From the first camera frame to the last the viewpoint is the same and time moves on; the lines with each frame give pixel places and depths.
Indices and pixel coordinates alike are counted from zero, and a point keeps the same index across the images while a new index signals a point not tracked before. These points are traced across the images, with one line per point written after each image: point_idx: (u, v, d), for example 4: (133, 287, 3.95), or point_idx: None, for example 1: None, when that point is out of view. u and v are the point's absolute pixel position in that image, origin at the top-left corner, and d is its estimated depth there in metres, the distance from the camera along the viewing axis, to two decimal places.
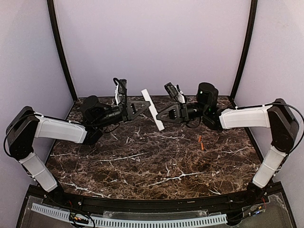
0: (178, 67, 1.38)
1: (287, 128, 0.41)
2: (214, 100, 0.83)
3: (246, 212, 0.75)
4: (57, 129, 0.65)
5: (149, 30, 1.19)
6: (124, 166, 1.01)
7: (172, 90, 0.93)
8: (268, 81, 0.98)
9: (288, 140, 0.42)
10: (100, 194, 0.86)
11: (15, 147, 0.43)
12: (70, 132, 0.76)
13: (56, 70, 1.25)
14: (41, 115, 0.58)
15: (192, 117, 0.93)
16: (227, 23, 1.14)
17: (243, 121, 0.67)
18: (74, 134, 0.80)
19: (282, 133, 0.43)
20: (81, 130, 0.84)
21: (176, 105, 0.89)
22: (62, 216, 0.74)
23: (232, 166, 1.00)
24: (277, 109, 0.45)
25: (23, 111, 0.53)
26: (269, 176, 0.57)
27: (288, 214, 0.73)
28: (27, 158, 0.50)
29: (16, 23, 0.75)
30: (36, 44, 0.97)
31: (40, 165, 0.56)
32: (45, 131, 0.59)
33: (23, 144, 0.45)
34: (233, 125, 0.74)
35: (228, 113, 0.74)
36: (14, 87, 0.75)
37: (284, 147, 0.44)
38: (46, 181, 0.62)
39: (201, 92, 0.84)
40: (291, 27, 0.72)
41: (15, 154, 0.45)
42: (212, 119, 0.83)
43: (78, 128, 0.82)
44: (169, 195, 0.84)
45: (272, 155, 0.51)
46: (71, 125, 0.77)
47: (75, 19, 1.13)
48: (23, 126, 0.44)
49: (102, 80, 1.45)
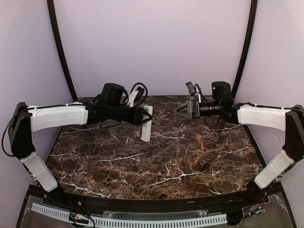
0: (179, 68, 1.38)
1: (300, 135, 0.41)
2: (228, 93, 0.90)
3: (246, 212, 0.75)
4: (53, 118, 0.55)
5: (149, 31, 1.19)
6: (124, 166, 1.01)
7: (192, 90, 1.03)
8: (268, 81, 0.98)
9: (298, 147, 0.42)
10: (100, 194, 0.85)
11: (16, 147, 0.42)
12: (69, 115, 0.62)
13: (56, 70, 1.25)
14: (34, 108, 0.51)
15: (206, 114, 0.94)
16: (226, 23, 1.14)
17: (259, 120, 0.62)
18: (78, 116, 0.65)
19: (296, 139, 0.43)
20: (81, 110, 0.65)
21: (190, 102, 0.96)
22: (62, 216, 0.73)
23: (232, 166, 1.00)
24: (296, 116, 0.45)
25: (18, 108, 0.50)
26: (270, 179, 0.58)
27: (289, 215, 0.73)
28: (29, 158, 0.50)
29: (16, 24, 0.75)
30: (36, 44, 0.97)
31: (41, 164, 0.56)
32: (42, 124, 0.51)
33: (24, 143, 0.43)
34: (249, 122, 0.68)
35: (249, 108, 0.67)
36: (14, 86, 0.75)
37: (294, 153, 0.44)
38: (47, 180, 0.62)
39: (214, 88, 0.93)
40: (291, 27, 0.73)
41: (18, 154, 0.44)
42: (229, 112, 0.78)
43: (78, 109, 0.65)
44: (169, 195, 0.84)
45: (280, 159, 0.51)
46: (69, 108, 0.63)
47: (76, 19, 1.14)
48: (17, 122, 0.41)
49: (102, 80, 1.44)
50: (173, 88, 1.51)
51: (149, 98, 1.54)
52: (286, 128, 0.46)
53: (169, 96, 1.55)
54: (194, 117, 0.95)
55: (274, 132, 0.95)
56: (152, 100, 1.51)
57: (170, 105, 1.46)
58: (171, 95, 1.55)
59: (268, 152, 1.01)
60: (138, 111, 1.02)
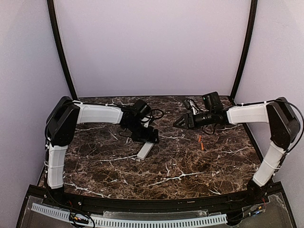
0: (179, 68, 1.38)
1: (283, 123, 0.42)
2: (217, 99, 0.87)
3: (246, 212, 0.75)
4: (94, 113, 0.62)
5: (149, 31, 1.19)
6: (124, 166, 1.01)
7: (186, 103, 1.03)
8: (268, 81, 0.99)
9: (284, 135, 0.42)
10: (100, 194, 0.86)
11: (59, 136, 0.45)
12: (108, 114, 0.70)
13: (56, 70, 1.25)
14: (80, 103, 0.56)
15: (204, 123, 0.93)
16: (226, 24, 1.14)
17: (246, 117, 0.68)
18: (113, 116, 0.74)
19: (280, 129, 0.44)
20: (118, 111, 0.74)
21: (185, 114, 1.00)
22: (62, 216, 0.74)
23: (232, 166, 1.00)
24: (276, 105, 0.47)
25: (64, 101, 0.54)
26: (268, 174, 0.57)
27: (288, 214, 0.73)
28: (62, 148, 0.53)
29: (16, 24, 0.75)
30: (36, 43, 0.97)
31: (62, 159, 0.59)
32: (84, 116, 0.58)
33: (66, 132, 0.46)
34: (238, 120, 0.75)
35: (236, 107, 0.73)
36: (14, 87, 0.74)
37: (281, 142, 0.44)
38: (58, 177, 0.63)
39: (204, 98, 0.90)
40: (291, 27, 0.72)
41: (60, 140, 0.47)
42: (220, 114, 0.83)
43: (115, 109, 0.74)
44: (169, 195, 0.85)
45: (273, 152, 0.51)
46: (109, 108, 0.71)
47: (75, 20, 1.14)
48: (66, 113, 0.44)
49: (102, 80, 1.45)
50: (172, 89, 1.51)
51: (149, 98, 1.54)
52: (270, 118, 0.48)
53: (169, 96, 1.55)
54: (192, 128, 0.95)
55: None
56: (152, 100, 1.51)
57: (169, 105, 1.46)
58: (171, 95, 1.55)
59: None
60: (154, 133, 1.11)
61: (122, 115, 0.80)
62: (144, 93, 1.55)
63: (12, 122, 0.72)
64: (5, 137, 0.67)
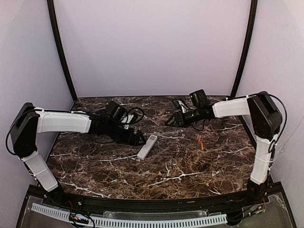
0: (179, 68, 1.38)
1: (263, 115, 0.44)
2: (204, 97, 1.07)
3: (246, 212, 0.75)
4: (59, 122, 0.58)
5: (149, 31, 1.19)
6: (124, 166, 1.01)
7: (175, 103, 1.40)
8: (268, 81, 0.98)
9: (265, 126, 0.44)
10: (100, 194, 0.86)
11: (18, 146, 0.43)
12: (73, 122, 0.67)
13: (56, 70, 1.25)
14: (42, 110, 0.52)
15: (193, 119, 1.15)
16: (226, 24, 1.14)
17: (231, 110, 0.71)
18: (80, 124, 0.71)
19: (261, 120, 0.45)
20: (85, 119, 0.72)
21: (175, 114, 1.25)
22: (62, 216, 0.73)
23: (232, 166, 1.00)
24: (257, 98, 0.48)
25: (24, 109, 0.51)
26: (263, 171, 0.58)
27: (289, 216, 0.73)
28: (30, 157, 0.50)
29: (16, 25, 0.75)
30: (36, 44, 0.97)
31: (43, 163, 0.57)
32: (47, 126, 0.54)
33: (27, 141, 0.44)
34: (225, 115, 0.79)
35: (222, 101, 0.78)
36: (14, 87, 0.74)
37: (264, 133, 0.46)
38: (48, 179, 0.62)
39: (191, 96, 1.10)
40: (291, 27, 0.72)
41: (20, 151, 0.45)
42: (206, 109, 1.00)
43: (81, 118, 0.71)
44: (169, 195, 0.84)
45: (261, 147, 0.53)
46: (75, 115, 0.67)
47: (75, 20, 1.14)
48: (24, 121, 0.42)
49: (102, 80, 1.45)
50: (173, 89, 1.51)
51: (149, 98, 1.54)
52: (251, 112, 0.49)
53: (169, 96, 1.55)
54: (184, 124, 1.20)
55: None
56: (152, 100, 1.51)
57: (169, 105, 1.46)
58: (171, 95, 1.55)
59: None
60: (135, 135, 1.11)
61: (90, 123, 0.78)
62: (144, 93, 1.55)
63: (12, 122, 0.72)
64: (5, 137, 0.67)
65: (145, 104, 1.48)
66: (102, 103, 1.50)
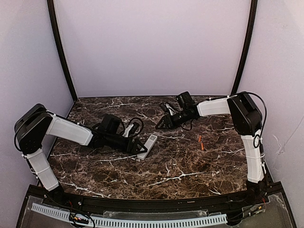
0: (179, 68, 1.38)
1: (242, 115, 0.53)
2: (188, 98, 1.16)
3: (246, 212, 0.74)
4: (65, 128, 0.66)
5: (149, 30, 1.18)
6: (124, 166, 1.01)
7: (164, 107, 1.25)
8: (268, 81, 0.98)
9: (245, 125, 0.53)
10: (100, 194, 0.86)
11: (24, 141, 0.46)
12: (78, 131, 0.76)
13: (56, 71, 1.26)
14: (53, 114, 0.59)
15: (181, 121, 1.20)
16: (226, 24, 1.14)
17: (213, 109, 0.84)
18: (82, 134, 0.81)
19: (241, 120, 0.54)
20: (88, 132, 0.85)
21: (164, 117, 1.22)
22: (62, 216, 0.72)
23: (232, 166, 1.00)
24: (236, 99, 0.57)
25: (37, 108, 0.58)
26: (258, 167, 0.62)
27: (288, 215, 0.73)
28: (35, 155, 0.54)
29: (16, 25, 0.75)
30: (36, 44, 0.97)
31: (45, 161, 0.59)
32: (55, 128, 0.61)
33: (33, 138, 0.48)
34: (208, 113, 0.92)
35: (205, 101, 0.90)
36: (13, 87, 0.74)
37: (244, 130, 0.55)
38: (49, 179, 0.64)
39: (177, 98, 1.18)
40: (291, 27, 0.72)
41: (24, 147, 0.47)
42: (191, 109, 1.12)
43: (85, 130, 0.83)
44: (169, 195, 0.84)
45: (247, 145, 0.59)
46: (80, 127, 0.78)
47: (75, 19, 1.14)
48: (37, 120, 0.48)
49: (102, 80, 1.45)
50: (173, 88, 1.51)
51: (149, 98, 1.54)
52: (231, 112, 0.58)
53: (169, 96, 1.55)
54: (173, 127, 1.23)
55: (273, 132, 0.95)
56: (152, 100, 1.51)
57: None
58: (171, 95, 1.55)
59: (269, 152, 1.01)
60: (133, 142, 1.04)
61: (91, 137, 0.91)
62: (144, 93, 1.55)
63: (12, 122, 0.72)
64: (5, 137, 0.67)
65: (145, 104, 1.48)
66: (102, 103, 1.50)
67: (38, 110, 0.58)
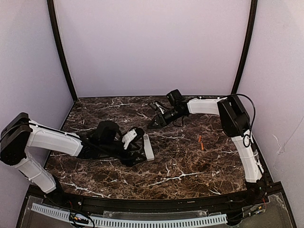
0: (179, 68, 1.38)
1: (231, 118, 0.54)
2: (178, 95, 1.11)
3: (246, 212, 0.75)
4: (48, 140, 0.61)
5: (149, 31, 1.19)
6: (124, 166, 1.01)
7: (153, 105, 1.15)
8: (269, 81, 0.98)
9: (234, 127, 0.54)
10: (100, 194, 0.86)
11: (6, 155, 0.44)
12: (64, 145, 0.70)
13: (56, 71, 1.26)
14: (35, 125, 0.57)
15: (174, 118, 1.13)
16: (226, 24, 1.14)
17: (205, 108, 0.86)
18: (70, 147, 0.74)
19: (229, 122, 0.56)
20: (77, 144, 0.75)
21: (156, 116, 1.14)
22: (62, 216, 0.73)
23: (232, 166, 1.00)
24: (225, 101, 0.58)
25: (20, 116, 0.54)
26: (252, 166, 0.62)
27: (288, 215, 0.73)
28: (20, 165, 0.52)
29: (16, 26, 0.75)
30: (35, 43, 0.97)
31: (36, 168, 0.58)
32: (37, 141, 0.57)
33: (14, 151, 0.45)
34: (198, 111, 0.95)
35: (196, 99, 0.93)
36: (13, 87, 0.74)
37: (232, 132, 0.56)
38: (45, 182, 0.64)
39: (167, 95, 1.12)
40: (291, 27, 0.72)
41: (6, 159, 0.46)
42: (181, 105, 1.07)
43: (73, 142, 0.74)
44: (169, 195, 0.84)
45: (238, 145, 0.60)
46: (68, 137, 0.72)
47: (74, 19, 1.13)
48: (14, 134, 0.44)
49: (102, 80, 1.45)
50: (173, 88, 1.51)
51: (149, 98, 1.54)
52: (220, 114, 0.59)
53: None
54: (164, 126, 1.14)
55: (273, 132, 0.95)
56: (152, 100, 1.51)
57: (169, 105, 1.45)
58: None
59: (269, 152, 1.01)
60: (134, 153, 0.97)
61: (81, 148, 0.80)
62: (144, 93, 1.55)
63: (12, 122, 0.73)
64: None
65: (145, 104, 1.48)
66: (102, 103, 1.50)
67: (21, 118, 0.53)
